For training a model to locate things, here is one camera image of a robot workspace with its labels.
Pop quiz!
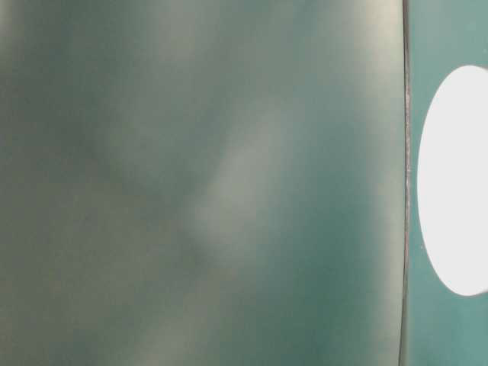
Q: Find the white round bowl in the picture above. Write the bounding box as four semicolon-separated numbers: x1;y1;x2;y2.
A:
416;66;487;297

